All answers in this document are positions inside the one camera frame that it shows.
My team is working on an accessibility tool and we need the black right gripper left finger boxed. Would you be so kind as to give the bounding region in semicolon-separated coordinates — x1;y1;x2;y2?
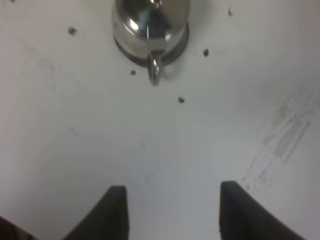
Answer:
64;185;130;240

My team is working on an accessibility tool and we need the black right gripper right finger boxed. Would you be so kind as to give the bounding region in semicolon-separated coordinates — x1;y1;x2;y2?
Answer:
219;180;303;240

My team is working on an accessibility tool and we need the stainless steel teapot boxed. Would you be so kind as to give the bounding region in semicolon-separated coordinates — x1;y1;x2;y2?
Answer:
111;0;191;86

